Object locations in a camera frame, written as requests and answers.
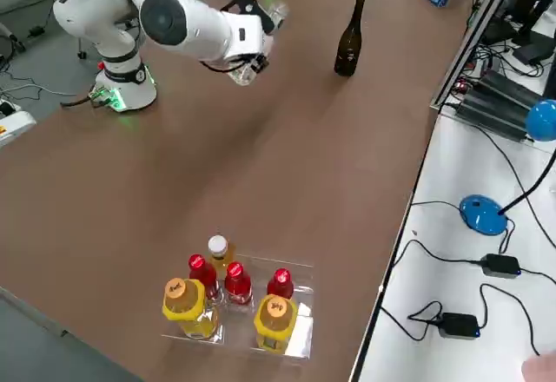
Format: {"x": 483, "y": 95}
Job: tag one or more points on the clear drink bottle red label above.
{"x": 243, "y": 77}

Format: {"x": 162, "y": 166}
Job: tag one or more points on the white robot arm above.
{"x": 187, "y": 30}

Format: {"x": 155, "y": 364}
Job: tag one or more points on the dark glass bottle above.
{"x": 347, "y": 48}

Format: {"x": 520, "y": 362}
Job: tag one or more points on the yellow juice bottle white cap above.
{"x": 223, "y": 265}

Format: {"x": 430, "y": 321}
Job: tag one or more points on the red drink bottle red cap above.
{"x": 280, "y": 284}
{"x": 202, "y": 273}
{"x": 238, "y": 284}

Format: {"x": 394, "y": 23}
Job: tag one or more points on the large yellow drink bottle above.
{"x": 276, "y": 325}
{"x": 187, "y": 308}

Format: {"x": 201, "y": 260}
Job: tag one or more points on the clear acrylic bottle shelf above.
{"x": 299, "y": 338}

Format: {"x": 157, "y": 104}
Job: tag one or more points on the small red circuit board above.
{"x": 461, "y": 86}

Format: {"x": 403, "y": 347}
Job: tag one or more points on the long black power supply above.
{"x": 512, "y": 91}
{"x": 495, "y": 117}

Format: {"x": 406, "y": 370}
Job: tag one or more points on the white box yellow sticker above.
{"x": 17, "y": 126}

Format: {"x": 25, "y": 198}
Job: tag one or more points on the blue desk lamp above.
{"x": 482, "y": 215}

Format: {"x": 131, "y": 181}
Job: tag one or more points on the black monitor with stand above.
{"x": 534, "y": 52}

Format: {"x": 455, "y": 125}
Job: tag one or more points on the black power adapter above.
{"x": 501, "y": 265}
{"x": 458, "y": 325}

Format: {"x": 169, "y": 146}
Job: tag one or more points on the pale pink rounded object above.
{"x": 543, "y": 371}

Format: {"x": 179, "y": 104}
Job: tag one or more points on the aluminium frame post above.
{"x": 471, "y": 39}

